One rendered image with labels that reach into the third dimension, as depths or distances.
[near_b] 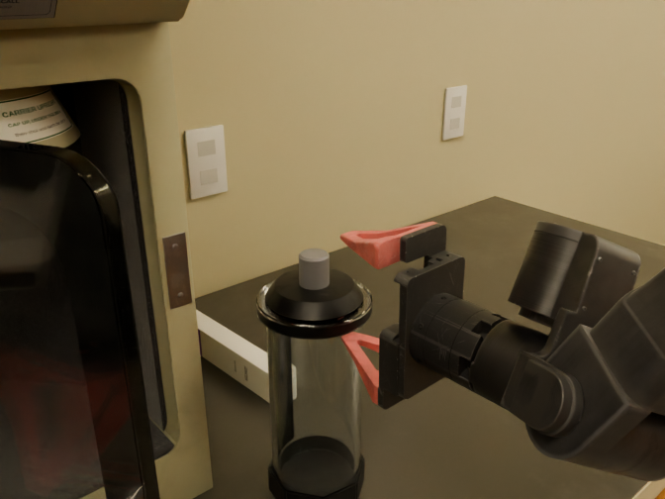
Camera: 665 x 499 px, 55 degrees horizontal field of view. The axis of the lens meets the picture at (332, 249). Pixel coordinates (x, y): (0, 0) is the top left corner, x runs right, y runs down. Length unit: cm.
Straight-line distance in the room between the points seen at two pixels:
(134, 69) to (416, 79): 91
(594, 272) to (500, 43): 121
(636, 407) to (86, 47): 42
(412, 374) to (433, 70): 99
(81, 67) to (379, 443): 51
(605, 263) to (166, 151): 34
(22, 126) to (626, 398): 44
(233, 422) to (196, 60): 55
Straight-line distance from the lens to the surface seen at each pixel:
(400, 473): 74
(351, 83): 124
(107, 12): 48
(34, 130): 53
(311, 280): 57
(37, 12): 46
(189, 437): 68
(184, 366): 63
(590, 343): 37
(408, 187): 142
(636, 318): 36
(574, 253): 42
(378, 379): 52
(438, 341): 45
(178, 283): 59
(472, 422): 82
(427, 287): 47
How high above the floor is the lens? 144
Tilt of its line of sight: 23 degrees down
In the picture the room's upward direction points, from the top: straight up
